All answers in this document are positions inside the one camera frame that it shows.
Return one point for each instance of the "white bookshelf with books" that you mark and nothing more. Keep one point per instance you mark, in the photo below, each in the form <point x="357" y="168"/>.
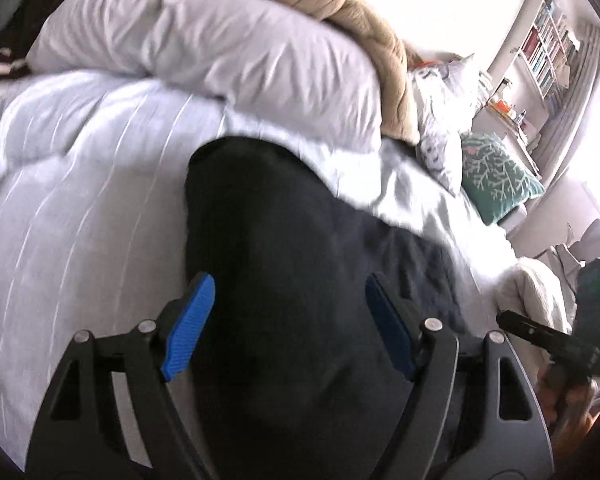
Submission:
<point x="547" y="45"/>

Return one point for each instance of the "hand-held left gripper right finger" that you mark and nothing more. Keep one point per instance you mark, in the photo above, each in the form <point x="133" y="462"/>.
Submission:
<point x="390" y="327"/>

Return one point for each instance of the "white desk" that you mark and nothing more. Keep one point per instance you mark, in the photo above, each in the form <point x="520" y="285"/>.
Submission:
<point x="510" y="125"/>

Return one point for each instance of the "beige fleece blanket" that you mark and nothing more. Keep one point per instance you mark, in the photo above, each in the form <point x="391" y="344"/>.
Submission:
<point x="365" y="35"/>

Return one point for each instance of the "cream knitted blanket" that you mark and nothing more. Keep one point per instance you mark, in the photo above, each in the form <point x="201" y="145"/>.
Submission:
<point x="535" y="285"/>

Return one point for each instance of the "light grey curtain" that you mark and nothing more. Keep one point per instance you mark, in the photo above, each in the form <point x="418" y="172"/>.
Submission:
<point x="577" y="110"/>

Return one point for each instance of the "teal coral print pillow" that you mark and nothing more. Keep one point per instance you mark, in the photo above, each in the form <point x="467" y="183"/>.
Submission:
<point x="500" y="180"/>

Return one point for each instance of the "person's right hand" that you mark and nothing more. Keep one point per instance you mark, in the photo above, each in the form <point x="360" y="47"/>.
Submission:
<point x="565" y="402"/>

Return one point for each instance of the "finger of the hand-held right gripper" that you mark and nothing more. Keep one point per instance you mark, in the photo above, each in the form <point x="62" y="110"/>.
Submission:
<point x="535" y="332"/>

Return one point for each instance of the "white patterned pillow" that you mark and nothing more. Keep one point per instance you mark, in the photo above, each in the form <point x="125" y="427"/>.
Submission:
<point x="442" y="115"/>

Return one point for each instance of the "black button shirt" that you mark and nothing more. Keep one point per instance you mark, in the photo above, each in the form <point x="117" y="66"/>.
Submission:
<point x="290" y="270"/>

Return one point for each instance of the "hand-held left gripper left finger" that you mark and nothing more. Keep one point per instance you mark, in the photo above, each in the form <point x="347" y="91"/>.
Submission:
<point x="187" y="327"/>

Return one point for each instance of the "dark brown garment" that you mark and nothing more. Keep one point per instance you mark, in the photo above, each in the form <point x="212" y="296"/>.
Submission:
<point x="17" y="10"/>

